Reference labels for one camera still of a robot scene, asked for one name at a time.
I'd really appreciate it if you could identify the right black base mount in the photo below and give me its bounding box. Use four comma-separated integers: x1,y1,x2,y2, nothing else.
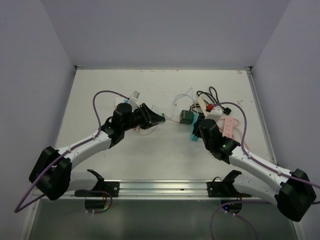
206,170,252,198

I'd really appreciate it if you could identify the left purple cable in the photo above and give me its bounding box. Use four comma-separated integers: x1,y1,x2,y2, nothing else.
14,90,131,213

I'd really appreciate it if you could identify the teal power strip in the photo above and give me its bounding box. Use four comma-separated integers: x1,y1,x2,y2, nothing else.
190,112,199,142

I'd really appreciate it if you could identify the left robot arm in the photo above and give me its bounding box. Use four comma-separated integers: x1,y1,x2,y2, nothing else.
29,103,165,201

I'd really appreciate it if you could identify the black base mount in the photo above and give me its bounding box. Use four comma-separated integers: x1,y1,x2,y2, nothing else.
206,170,252,198
74,169,120,198

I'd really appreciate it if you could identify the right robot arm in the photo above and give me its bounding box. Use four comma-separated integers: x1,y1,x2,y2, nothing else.
192,117,317,222

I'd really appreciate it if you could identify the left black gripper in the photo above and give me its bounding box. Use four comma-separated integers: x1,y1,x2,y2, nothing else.
122,102,165,132

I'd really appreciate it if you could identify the aluminium rail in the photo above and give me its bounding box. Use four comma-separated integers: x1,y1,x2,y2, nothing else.
32,177,296,201

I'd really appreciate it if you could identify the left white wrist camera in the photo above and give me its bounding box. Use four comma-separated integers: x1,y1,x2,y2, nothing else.
127,91,140,111

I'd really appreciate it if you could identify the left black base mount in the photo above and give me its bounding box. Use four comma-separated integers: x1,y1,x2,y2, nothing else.
74,169,120,198

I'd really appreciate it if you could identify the dark green cube charger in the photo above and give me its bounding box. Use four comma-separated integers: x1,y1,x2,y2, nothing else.
179,110,194,125

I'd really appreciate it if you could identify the pink power strip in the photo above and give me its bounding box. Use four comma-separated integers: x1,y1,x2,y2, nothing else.
218,116,243,143

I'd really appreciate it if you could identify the beige power strip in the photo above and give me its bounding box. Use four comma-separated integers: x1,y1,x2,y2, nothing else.
197,96,208,117

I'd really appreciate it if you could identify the black coiled cable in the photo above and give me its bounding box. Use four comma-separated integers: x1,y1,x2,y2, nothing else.
189,86,233,116

